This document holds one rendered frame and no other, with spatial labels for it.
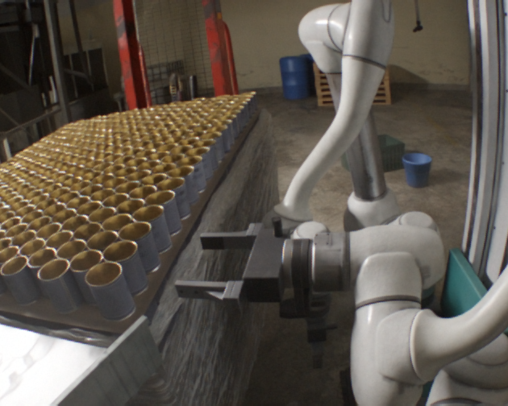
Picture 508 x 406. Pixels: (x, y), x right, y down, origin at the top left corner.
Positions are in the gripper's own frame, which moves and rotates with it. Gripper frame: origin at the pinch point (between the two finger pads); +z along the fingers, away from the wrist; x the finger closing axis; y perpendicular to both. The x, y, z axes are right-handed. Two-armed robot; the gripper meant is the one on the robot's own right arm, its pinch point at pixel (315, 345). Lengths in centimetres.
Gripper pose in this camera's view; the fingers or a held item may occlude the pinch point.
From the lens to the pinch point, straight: 112.5
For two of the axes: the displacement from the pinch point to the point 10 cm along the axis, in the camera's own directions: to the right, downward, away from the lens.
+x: 0.5, -4.2, 9.1
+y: 9.9, -0.9, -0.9
